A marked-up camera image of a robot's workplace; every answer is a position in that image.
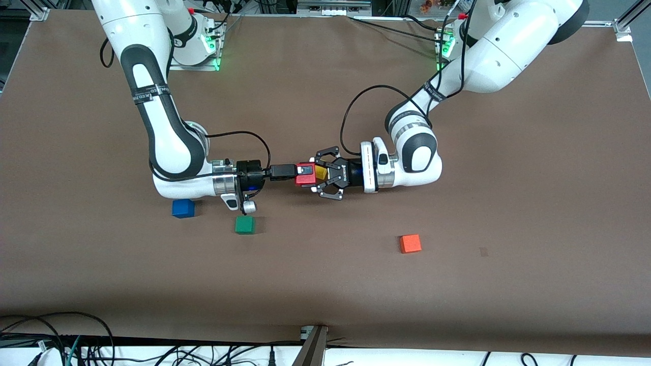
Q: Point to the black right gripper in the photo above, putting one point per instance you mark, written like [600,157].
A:
[251,170]

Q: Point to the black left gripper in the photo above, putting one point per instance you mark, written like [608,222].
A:
[352,173]

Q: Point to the red wooden block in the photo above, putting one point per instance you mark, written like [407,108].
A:
[306,177]

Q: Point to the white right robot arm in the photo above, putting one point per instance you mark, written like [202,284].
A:
[152,30]

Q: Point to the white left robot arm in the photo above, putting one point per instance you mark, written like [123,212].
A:
[508,51]

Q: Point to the yellow wooden block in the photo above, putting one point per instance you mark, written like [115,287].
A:
[321,173]

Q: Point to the green wooden block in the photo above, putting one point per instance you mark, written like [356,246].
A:
[244,225]

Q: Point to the orange wooden block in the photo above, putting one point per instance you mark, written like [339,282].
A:
[410,244]

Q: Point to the blue wooden block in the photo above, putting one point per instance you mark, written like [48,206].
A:
[183,209]

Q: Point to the brown paper table cover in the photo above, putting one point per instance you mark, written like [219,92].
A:
[325,284]

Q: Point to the white power strip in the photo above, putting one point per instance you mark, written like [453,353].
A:
[333,6]

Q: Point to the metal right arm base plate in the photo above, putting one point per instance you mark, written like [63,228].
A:
[216,56]

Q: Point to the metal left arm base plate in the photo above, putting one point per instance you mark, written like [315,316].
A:
[439,65]

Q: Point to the grey metal post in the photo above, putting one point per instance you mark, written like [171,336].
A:
[313,351]

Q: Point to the aluminium frame corner bracket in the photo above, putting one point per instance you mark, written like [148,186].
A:
[623,28]
[40,13]

